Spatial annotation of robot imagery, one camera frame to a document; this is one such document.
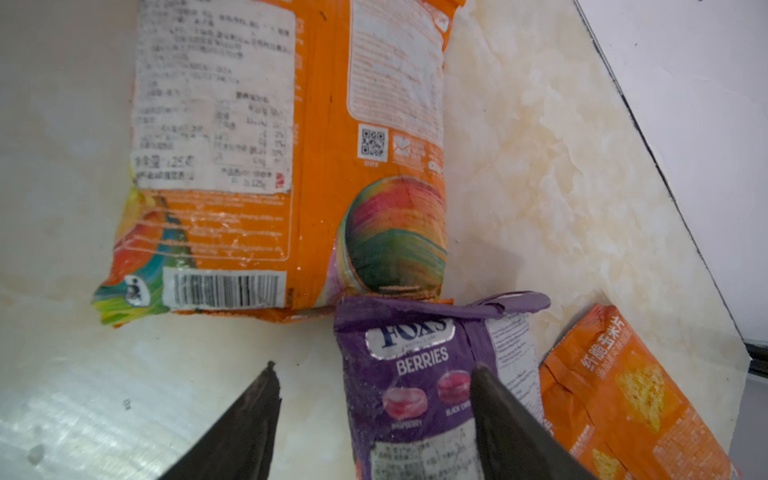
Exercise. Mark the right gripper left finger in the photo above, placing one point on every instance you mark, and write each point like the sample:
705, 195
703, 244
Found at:
240, 445

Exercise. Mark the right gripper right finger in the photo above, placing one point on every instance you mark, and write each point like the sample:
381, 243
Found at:
511, 443

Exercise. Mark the purple snack packet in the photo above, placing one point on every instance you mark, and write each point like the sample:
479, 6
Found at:
407, 371

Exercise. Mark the yellow orange mango snack bag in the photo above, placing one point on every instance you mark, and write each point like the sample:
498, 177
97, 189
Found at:
285, 155

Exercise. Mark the orange snack packet far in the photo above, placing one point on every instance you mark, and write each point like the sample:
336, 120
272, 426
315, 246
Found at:
611, 405

